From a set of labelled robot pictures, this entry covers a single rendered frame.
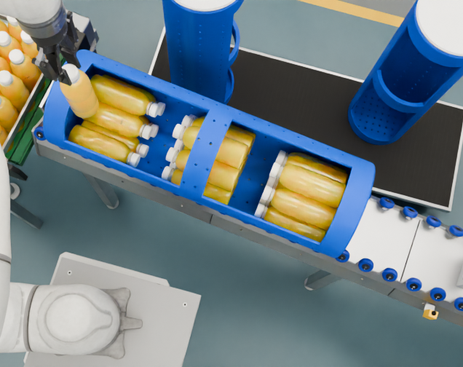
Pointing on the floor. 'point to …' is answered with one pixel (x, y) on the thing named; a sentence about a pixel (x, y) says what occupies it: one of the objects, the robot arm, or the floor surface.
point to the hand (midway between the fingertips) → (66, 67)
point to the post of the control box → (25, 215)
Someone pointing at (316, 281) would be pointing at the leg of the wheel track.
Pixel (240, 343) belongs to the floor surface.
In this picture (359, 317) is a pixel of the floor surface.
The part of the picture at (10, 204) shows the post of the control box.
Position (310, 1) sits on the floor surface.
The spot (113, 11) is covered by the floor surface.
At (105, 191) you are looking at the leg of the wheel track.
